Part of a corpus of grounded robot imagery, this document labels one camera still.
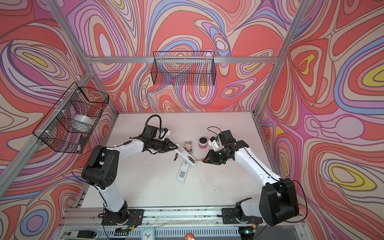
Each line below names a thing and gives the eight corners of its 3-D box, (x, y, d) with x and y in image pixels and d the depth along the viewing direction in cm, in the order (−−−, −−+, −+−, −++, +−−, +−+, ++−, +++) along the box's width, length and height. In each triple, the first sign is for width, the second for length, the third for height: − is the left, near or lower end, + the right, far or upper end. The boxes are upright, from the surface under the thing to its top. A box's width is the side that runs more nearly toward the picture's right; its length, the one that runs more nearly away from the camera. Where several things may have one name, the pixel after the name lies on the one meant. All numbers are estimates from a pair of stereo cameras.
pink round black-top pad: (198, 148, 100) (199, 144, 96) (198, 141, 104) (198, 136, 100) (207, 148, 100) (208, 144, 96) (207, 141, 104) (207, 136, 100)
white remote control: (176, 180, 88) (175, 178, 86) (183, 160, 96) (182, 159, 94) (184, 182, 87) (184, 181, 85) (190, 162, 95) (190, 161, 93)
